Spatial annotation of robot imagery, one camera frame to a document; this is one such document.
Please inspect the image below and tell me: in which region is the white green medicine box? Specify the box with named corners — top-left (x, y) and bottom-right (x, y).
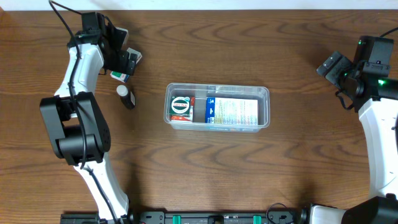
top-left (111, 48), bottom-right (142, 83)

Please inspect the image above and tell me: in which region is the dark bottle white cap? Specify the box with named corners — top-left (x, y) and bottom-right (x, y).
top-left (116, 85), bottom-right (136, 110)

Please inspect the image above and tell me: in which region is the green Zam-Buk ointment box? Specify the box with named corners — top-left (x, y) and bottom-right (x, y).
top-left (169, 96), bottom-right (191, 116)

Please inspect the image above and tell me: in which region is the red medicine box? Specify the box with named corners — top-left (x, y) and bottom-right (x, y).
top-left (170, 96), bottom-right (195, 123)

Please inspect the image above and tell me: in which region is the blue fever patch box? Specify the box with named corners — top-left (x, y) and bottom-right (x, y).
top-left (205, 97), bottom-right (258, 126)

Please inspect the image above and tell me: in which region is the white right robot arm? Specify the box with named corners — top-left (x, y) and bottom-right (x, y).
top-left (301, 34), bottom-right (397, 224)

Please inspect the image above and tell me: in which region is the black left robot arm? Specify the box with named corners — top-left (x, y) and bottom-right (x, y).
top-left (40, 12), bottom-right (141, 223)

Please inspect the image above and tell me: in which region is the clear plastic container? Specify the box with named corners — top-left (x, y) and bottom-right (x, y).
top-left (164, 83), bottom-right (271, 133)

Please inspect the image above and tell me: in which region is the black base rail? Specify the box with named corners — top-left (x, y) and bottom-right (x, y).
top-left (118, 209), bottom-right (309, 224)

